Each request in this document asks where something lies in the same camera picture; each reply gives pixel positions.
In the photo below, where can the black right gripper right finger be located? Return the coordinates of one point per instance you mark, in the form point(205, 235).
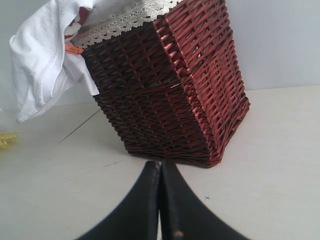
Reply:
point(183, 216)

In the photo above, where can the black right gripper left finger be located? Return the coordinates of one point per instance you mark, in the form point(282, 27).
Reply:
point(136, 217)

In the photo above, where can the white t-shirt with red lettering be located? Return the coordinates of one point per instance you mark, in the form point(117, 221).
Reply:
point(42, 70)

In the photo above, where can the dark red wicker basket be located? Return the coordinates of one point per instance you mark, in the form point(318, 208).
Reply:
point(171, 88)

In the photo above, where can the yellow fuzzy object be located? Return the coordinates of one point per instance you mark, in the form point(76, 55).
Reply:
point(7, 138)

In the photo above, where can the orange garment tag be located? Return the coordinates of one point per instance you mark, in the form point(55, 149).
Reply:
point(73, 50)

